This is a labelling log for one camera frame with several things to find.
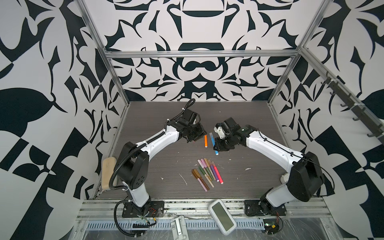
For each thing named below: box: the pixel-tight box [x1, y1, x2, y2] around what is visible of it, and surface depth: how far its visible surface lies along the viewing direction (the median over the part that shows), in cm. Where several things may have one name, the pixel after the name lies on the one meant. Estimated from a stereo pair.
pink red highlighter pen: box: [211, 161, 224, 185], surface depth 86 cm
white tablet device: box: [208, 199, 237, 236], surface depth 70 cm
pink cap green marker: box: [200, 158, 214, 181], surface depth 89 cm
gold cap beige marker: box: [203, 158, 216, 181], surface depth 89 cm
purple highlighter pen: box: [208, 159, 220, 182], surface depth 88 cm
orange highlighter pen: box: [204, 134, 209, 148], surface depth 99 cm
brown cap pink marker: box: [191, 168, 208, 192], surface depth 86 cm
